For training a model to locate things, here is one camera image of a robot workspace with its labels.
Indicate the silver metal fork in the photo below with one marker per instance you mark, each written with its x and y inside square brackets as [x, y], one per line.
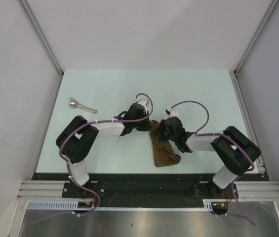
[76, 101]

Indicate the aluminium frame post left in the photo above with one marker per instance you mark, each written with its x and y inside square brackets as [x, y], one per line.
[41, 36]

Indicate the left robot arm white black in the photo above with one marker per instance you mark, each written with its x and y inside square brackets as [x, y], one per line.
[77, 139]

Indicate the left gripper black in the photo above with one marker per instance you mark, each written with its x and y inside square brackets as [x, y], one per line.
[146, 126]

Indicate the aluminium frame post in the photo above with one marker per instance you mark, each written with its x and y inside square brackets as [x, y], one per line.
[257, 34]
[41, 36]

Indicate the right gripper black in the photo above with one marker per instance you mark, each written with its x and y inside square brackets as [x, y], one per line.
[160, 135]

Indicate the white slotted cable duct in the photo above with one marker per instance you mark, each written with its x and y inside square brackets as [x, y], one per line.
[127, 204]

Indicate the aluminium frame post right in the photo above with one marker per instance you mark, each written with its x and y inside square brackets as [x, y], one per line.
[257, 34]

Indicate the brown cloth napkin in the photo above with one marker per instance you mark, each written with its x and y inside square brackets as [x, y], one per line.
[163, 152]

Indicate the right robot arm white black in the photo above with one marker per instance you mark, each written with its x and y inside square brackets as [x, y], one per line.
[236, 151]

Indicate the aluminium frame rail front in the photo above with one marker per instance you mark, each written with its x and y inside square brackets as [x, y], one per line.
[247, 190]

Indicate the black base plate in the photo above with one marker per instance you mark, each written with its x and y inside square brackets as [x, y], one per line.
[106, 185]

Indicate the silver metal spoon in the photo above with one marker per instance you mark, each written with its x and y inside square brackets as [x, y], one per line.
[90, 110]

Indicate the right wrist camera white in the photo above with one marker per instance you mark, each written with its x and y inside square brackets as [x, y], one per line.
[171, 113]

